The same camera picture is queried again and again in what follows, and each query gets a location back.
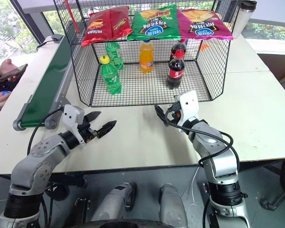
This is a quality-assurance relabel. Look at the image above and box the silver right robot thigh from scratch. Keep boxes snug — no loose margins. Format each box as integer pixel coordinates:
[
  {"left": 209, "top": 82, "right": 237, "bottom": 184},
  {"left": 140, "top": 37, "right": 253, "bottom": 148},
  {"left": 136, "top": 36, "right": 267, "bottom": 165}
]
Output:
[{"left": 158, "top": 183, "right": 189, "bottom": 228}]

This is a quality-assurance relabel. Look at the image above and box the green chips bag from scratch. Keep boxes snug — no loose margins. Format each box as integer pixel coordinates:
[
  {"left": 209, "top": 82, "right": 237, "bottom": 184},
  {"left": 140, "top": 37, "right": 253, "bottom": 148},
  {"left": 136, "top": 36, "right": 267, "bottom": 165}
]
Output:
[{"left": 127, "top": 4, "right": 182, "bottom": 41}]

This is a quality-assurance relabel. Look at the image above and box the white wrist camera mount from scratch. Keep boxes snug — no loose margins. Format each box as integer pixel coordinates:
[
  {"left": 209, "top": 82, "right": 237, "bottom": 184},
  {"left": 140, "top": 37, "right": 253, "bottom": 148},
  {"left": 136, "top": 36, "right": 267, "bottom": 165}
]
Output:
[
  {"left": 61, "top": 104, "right": 86, "bottom": 144},
  {"left": 174, "top": 90, "right": 200, "bottom": 127}
]

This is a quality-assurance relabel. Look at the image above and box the black wire mesh rack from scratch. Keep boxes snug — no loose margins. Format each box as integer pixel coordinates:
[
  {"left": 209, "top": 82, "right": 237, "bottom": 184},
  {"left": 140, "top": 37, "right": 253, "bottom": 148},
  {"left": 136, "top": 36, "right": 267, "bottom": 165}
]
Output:
[{"left": 53, "top": 0, "right": 241, "bottom": 108}]

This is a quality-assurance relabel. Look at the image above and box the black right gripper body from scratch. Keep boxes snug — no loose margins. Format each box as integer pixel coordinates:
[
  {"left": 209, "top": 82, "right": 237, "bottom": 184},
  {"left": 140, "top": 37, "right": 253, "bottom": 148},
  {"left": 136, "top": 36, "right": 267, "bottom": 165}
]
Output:
[{"left": 167, "top": 100, "right": 183, "bottom": 126}]

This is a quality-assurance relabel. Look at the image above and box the black smartphone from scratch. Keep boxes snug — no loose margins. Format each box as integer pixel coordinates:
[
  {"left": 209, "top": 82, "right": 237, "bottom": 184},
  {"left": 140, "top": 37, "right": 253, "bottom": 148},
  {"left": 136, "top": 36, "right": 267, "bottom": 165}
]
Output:
[{"left": 0, "top": 63, "right": 29, "bottom": 83}]

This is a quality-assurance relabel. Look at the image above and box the green soda bottle yellow cap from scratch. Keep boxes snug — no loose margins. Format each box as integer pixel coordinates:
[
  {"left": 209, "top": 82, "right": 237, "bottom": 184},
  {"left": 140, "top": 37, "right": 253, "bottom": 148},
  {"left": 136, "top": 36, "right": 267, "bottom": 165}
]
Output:
[{"left": 99, "top": 55, "right": 123, "bottom": 95}]

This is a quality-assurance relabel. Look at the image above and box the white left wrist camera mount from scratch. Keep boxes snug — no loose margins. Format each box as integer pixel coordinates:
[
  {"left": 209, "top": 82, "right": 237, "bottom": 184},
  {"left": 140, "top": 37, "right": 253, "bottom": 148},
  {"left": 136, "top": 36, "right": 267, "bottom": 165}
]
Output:
[{"left": 61, "top": 104, "right": 86, "bottom": 144}]

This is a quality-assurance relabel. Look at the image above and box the orange soda bottle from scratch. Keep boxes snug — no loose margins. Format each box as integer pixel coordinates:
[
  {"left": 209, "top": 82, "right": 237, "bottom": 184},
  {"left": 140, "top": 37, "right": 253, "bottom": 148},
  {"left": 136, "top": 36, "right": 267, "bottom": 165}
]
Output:
[{"left": 139, "top": 39, "right": 155, "bottom": 74}]

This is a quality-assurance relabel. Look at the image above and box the red chips bag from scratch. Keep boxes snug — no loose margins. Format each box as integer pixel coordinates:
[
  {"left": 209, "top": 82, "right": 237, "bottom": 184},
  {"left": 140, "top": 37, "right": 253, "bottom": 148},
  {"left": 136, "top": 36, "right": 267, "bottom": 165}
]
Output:
[
  {"left": 108, "top": 5, "right": 133, "bottom": 40},
  {"left": 81, "top": 10, "right": 115, "bottom": 47}
]

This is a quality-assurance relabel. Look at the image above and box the green conveyor belt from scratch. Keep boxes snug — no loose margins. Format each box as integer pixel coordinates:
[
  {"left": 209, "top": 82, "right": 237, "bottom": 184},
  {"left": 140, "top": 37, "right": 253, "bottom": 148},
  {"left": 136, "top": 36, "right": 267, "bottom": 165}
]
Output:
[{"left": 12, "top": 35, "right": 86, "bottom": 132}]

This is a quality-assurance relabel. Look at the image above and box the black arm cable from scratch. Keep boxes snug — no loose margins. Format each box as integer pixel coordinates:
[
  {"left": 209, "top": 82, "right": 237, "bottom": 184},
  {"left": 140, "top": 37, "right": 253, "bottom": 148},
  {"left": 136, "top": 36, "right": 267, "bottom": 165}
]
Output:
[
  {"left": 164, "top": 104, "right": 240, "bottom": 177},
  {"left": 27, "top": 106, "right": 65, "bottom": 155}
]

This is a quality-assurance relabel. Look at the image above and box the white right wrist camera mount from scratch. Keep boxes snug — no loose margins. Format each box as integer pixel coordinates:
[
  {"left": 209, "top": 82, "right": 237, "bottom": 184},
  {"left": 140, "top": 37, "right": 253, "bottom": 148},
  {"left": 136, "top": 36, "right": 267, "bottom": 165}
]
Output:
[{"left": 174, "top": 90, "right": 200, "bottom": 127}]

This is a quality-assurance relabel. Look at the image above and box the cola bottle red cap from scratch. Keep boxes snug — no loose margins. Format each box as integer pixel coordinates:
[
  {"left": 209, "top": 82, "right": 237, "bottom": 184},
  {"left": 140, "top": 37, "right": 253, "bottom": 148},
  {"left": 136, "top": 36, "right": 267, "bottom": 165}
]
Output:
[
  {"left": 165, "top": 49, "right": 186, "bottom": 90},
  {"left": 170, "top": 39, "right": 188, "bottom": 63}
]

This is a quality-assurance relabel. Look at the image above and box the grey power adapter box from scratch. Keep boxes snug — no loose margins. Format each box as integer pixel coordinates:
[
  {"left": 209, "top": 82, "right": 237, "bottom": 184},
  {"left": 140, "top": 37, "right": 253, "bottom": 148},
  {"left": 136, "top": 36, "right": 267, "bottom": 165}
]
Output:
[{"left": 50, "top": 33, "right": 65, "bottom": 43}]

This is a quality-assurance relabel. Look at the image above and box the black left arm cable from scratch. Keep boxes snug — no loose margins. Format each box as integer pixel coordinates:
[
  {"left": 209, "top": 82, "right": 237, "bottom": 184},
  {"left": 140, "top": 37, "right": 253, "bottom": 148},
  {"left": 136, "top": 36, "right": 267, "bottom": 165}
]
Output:
[{"left": 27, "top": 106, "right": 65, "bottom": 155}]

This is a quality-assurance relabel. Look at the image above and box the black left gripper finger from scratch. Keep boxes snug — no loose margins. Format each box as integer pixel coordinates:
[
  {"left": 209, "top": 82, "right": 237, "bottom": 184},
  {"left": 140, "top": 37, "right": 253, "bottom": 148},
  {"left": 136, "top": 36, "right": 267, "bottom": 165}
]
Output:
[
  {"left": 95, "top": 120, "right": 117, "bottom": 139},
  {"left": 85, "top": 111, "right": 102, "bottom": 124}
]

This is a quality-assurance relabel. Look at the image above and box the silver robot thigh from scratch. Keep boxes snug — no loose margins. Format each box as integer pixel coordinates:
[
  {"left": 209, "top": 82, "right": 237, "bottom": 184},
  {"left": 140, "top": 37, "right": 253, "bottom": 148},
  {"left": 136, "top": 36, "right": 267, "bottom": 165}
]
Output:
[
  {"left": 158, "top": 183, "right": 189, "bottom": 228},
  {"left": 89, "top": 181, "right": 138, "bottom": 223}
]

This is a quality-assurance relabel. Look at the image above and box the person's hand with phone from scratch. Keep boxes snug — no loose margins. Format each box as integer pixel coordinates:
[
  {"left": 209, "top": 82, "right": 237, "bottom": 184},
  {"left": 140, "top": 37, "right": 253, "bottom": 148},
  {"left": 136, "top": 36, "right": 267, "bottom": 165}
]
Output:
[{"left": 0, "top": 58, "right": 22, "bottom": 83}]

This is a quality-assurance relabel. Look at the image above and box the silver left robot thigh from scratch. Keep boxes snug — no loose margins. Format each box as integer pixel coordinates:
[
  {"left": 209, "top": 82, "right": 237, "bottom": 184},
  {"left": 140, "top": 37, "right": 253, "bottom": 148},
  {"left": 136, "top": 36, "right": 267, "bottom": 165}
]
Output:
[{"left": 89, "top": 181, "right": 138, "bottom": 223}]

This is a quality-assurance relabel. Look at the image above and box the thin white wire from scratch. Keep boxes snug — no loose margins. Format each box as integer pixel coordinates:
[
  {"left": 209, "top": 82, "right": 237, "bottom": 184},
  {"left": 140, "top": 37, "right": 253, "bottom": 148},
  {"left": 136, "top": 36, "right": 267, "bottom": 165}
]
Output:
[{"left": 181, "top": 168, "right": 199, "bottom": 209}]

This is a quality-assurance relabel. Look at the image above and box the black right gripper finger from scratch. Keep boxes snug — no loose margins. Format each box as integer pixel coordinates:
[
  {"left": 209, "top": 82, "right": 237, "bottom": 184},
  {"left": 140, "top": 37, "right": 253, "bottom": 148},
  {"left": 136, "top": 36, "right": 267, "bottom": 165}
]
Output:
[{"left": 154, "top": 104, "right": 170, "bottom": 127}]

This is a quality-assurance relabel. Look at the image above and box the white tumbler black lid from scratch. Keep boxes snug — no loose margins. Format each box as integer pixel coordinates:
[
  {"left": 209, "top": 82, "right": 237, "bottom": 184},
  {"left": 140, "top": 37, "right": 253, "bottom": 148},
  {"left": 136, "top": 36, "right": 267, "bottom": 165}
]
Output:
[{"left": 232, "top": 0, "right": 258, "bottom": 39}]

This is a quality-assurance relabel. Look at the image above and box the magenta chips bag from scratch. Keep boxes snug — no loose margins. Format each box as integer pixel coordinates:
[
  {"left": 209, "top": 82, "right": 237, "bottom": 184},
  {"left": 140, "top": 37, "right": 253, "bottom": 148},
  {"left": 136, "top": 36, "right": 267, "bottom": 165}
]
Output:
[{"left": 176, "top": 9, "right": 234, "bottom": 41}]

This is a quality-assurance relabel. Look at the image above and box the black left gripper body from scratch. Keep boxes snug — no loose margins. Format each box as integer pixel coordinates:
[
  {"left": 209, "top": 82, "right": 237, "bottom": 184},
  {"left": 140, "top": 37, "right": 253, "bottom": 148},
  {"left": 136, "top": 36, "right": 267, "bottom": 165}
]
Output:
[{"left": 76, "top": 122, "right": 98, "bottom": 144}]

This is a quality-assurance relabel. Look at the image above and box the red stick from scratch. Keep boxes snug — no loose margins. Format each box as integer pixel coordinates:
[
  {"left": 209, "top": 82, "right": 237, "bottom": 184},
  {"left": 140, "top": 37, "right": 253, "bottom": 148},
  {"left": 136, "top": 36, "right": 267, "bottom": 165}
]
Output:
[{"left": 64, "top": 0, "right": 82, "bottom": 34}]

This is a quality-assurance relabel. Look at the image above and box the black chair base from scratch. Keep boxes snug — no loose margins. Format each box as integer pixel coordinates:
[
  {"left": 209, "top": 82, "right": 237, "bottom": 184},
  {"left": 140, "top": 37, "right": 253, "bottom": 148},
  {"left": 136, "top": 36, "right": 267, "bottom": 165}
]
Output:
[{"left": 258, "top": 158, "right": 285, "bottom": 212}]

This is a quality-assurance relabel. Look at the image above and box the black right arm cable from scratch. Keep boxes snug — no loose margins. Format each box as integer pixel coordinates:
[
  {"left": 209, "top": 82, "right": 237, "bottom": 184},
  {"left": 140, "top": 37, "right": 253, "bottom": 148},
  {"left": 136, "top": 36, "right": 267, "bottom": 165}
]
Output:
[{"left": 164, "top": 104, "right": 240, "bottom": 177}]

